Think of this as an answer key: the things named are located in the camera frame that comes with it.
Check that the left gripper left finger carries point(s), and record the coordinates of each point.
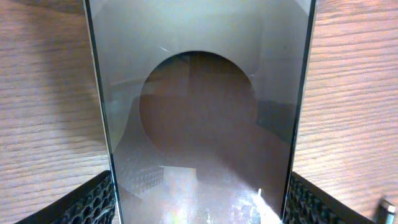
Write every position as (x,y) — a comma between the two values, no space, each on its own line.
(94,202)

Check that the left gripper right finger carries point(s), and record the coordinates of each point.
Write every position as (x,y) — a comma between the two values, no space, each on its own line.
(308,204)

